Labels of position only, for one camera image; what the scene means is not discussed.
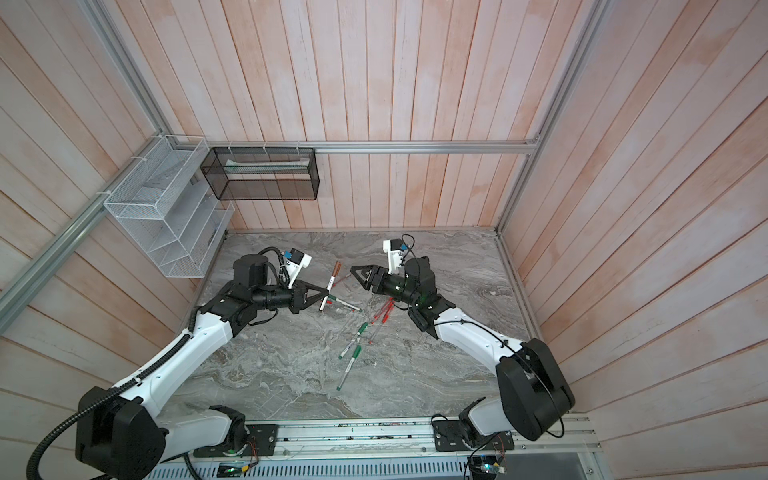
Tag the brown cap marker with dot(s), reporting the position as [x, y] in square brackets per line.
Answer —
[333, 277]

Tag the aluminium mounting rail front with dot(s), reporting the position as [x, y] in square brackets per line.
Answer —
[346, 439]

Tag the aluminium frame rail left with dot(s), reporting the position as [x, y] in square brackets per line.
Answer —
[29, 282]

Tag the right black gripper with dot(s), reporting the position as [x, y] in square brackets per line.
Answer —
[374, 280]

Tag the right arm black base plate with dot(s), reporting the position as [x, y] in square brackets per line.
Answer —
[454, 435]

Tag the green circuit board right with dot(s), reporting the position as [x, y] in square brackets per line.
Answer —
[484, 468]

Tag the black mesh basket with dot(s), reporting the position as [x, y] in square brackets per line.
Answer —
[262, 173]

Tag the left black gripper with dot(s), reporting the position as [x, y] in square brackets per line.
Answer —
[300, 300]

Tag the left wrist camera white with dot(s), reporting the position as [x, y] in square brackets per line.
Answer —
[294, 261]

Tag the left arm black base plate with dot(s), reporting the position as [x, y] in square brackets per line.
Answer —
[252, 442]

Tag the red gel pen cluster three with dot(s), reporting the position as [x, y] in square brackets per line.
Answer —
[376, 331]

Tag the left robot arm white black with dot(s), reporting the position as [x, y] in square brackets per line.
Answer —
[118, 430]

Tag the red gel pen cluster one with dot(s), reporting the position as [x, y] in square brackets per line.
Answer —
[383, 311]

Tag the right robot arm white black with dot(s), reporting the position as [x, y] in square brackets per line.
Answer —
[533, 394]

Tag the white wire mesh shelf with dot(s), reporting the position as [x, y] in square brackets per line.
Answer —
[170, 213]

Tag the green circuit board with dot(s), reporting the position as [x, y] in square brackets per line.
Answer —
[227, 470]
[484, 468]

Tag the green circuit board left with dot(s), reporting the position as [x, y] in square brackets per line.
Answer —
[227, 470]

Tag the aluminium frame rail back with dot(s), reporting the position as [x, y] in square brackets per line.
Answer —
[393, 147]

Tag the red gel pen cluster two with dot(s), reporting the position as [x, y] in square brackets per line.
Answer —
[386, 317]

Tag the red gel pen top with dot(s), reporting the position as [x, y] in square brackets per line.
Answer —
[341, 279]

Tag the aluminium frame rail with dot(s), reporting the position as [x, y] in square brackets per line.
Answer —
[393, 147]
[29, 282]

